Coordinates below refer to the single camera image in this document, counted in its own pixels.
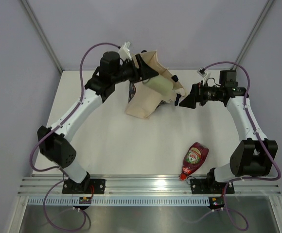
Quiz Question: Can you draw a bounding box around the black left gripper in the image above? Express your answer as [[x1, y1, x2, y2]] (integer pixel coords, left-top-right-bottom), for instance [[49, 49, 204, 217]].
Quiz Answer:
[[110, 53, 157, 84]]

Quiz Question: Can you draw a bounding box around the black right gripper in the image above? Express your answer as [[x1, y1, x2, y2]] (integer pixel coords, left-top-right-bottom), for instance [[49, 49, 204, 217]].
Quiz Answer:
[[179, 81, 223, 109]]

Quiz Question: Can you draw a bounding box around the green bottle white cap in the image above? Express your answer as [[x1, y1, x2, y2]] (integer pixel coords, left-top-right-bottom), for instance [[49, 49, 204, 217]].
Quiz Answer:
[[142, 75, 185, 97]]

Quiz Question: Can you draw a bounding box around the red Fairy dish soap bottle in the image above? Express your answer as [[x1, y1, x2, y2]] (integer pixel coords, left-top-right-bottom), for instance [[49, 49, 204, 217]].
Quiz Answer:
[[179, 142, 209, 180]]

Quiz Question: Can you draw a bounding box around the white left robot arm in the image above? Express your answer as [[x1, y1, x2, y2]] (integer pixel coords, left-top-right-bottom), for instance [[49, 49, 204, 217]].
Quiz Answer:
[[37, 51, 158, 194]]

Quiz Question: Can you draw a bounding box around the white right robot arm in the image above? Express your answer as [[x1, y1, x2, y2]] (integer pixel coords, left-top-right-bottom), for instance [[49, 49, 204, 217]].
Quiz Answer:
[[179, 68, 278, 194]]

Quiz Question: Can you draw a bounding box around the beige canvas tote bag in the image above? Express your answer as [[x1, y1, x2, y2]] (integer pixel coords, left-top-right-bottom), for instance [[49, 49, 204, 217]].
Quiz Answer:
[[125, 50, 186, 119]]

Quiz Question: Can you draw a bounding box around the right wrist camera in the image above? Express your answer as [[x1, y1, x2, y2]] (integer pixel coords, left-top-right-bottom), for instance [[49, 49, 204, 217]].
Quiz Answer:
[[197, 68, 211, 85]]

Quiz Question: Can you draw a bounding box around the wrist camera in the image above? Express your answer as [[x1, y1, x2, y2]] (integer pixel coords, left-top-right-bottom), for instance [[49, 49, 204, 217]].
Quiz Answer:
[[197, 68, 211, 85], [118, 41, 132, 61]]

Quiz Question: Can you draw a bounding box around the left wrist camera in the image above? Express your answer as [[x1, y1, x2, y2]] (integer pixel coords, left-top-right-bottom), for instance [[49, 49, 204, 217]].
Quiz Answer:
[[118, 41, 132, 61]]

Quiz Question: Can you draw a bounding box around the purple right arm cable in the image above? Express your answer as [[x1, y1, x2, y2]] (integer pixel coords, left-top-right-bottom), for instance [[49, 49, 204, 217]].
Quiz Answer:
[[179, 60, 282, 230]]

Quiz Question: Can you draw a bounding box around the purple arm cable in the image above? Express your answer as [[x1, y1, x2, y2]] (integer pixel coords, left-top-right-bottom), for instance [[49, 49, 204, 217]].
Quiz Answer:
[[29, 42, 122, 230], [179, 60, 282, 230]]

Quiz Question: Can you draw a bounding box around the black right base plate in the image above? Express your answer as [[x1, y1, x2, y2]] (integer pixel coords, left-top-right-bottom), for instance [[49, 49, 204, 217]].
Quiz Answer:
[[189, 178, 235, 195]]

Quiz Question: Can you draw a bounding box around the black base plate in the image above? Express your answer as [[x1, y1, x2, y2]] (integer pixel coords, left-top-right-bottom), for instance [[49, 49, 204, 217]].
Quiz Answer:
[[189, 178, 235, 195], [62, 178, 106, 195]]

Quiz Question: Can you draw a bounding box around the right aluminium frame post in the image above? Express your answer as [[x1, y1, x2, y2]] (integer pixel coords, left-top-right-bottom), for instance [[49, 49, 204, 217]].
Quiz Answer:
[[234, 0, 276, 64]]

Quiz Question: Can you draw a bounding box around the aluminium frame post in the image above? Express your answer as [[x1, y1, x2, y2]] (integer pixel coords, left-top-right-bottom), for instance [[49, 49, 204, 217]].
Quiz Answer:
[[19, 0, 64, 75], [234, 0, 276, 64]]

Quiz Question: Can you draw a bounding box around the left aluminium frame post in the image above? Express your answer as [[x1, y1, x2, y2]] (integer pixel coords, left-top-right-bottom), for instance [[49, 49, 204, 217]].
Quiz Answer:
[[19, 0, 64, 75]]

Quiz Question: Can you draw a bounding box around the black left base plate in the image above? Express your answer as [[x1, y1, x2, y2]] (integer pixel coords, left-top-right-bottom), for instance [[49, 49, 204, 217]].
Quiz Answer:
[[62, 178, 106, 195]]

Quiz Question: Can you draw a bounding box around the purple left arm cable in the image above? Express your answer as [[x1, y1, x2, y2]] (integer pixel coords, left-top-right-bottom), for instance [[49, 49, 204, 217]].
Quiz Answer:
[[29, 42, 122, 230]]

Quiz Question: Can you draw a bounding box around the aluminium mounting rail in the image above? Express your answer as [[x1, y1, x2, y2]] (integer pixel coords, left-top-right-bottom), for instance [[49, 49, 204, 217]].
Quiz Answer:
[[18, 175, 281, 196]]

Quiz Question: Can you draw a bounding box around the white slotted cable duct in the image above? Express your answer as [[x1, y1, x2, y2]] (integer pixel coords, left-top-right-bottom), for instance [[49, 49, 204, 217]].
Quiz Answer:
[[28, 196, 210, 206]]

